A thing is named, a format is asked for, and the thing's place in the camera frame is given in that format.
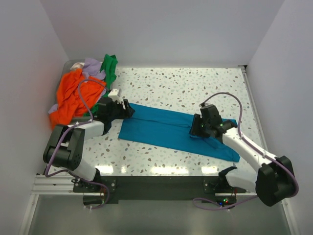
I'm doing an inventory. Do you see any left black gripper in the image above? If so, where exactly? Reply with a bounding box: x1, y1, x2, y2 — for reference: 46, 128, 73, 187
108, 99, 134, 121

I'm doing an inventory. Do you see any blue t shirt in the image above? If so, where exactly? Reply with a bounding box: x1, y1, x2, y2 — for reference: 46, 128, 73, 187
118, 103, 240, 163

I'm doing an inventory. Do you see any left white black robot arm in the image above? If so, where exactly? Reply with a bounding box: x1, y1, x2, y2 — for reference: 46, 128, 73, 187
43, 97, 135, 192

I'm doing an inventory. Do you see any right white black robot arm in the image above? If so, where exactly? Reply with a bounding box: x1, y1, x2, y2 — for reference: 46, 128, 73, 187
189, 104, 299, 206

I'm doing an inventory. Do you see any green t shirt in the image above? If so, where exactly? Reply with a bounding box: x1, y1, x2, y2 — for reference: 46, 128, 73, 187
88, 54, 118, 115

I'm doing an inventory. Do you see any orange t shirt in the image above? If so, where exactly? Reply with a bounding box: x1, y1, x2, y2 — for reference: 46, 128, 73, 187
49, 69, 106, 128

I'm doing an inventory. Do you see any pale pink t shirt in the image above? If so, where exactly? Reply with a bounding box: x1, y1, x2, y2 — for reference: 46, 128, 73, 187
70, 62, 85, 71

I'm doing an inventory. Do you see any clear plastic bin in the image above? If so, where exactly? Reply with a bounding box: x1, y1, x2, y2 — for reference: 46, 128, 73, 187
62, 61, 90, 117

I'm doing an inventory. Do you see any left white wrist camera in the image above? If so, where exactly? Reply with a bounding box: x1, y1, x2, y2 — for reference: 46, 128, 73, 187
108, 89, 121, 102

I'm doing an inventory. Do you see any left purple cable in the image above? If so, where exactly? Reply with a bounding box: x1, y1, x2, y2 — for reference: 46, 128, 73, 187
44, 78, 111, 209

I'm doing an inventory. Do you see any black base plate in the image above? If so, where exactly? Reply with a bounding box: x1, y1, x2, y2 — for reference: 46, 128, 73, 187
71, 176, 244, 206

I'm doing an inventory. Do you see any aluminium frame rail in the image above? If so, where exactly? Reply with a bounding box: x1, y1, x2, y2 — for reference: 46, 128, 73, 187
30, 171, 84, 196

